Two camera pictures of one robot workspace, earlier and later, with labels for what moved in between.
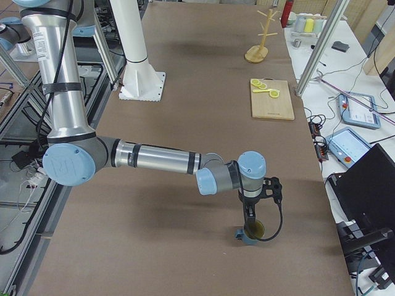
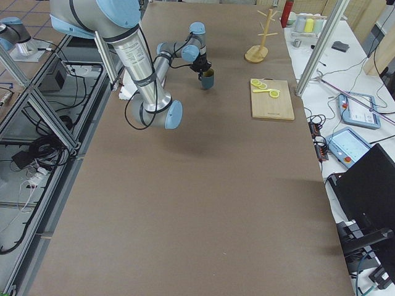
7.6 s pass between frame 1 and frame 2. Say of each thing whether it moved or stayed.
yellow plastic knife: stayed
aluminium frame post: stayed
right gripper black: moved
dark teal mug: moved
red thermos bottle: stayed
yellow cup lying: stayed
